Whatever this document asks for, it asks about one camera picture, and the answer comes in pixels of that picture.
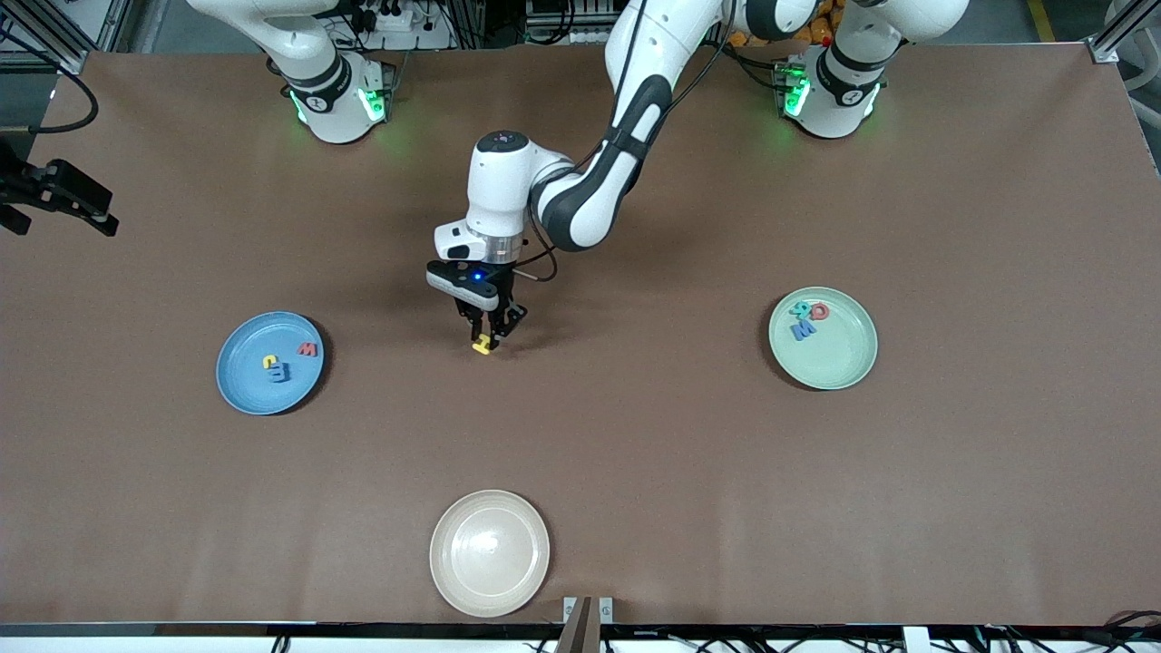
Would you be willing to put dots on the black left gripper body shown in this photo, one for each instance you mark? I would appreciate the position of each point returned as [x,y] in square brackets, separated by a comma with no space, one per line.
[502,299]

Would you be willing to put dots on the yellow foam letter H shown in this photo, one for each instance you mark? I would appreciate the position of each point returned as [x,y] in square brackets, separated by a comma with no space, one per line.
[482,345]

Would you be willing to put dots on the blue foam letter m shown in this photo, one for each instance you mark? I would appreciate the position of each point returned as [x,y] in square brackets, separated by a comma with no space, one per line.
[804,331]
[280,374]

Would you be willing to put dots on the teal foam letter R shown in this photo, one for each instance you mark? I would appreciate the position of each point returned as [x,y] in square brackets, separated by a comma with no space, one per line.
[802,309]

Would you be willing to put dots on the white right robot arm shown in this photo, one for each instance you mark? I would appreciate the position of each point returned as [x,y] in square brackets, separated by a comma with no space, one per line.
[336,100]

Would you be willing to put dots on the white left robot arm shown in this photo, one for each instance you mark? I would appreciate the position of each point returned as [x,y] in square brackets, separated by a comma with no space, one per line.
[499,190]

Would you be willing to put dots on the blue plate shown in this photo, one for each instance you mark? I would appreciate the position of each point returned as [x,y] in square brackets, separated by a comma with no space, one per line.
[254,381]

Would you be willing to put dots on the beige plate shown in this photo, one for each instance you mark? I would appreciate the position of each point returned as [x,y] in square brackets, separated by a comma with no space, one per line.
[490,553]

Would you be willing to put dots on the long white power strip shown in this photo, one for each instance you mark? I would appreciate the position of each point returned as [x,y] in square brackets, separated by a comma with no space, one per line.
[571,36]

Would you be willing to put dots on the white power strip with plugs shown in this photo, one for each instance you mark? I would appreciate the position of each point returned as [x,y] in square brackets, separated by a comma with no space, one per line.
[426,36]

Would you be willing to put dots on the pale green plate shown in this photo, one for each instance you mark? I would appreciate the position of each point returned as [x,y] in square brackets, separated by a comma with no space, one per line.
[834,358]

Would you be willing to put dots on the orange snack bags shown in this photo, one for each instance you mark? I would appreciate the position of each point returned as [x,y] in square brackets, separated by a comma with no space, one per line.
[816,27]

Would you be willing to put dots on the aluminium frame profile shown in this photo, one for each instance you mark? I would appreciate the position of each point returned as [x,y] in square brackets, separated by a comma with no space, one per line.
[54,41]
[1111,45]

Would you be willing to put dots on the metal bracket with brown strip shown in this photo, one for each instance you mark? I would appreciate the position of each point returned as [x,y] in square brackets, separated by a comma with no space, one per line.
[580,626]

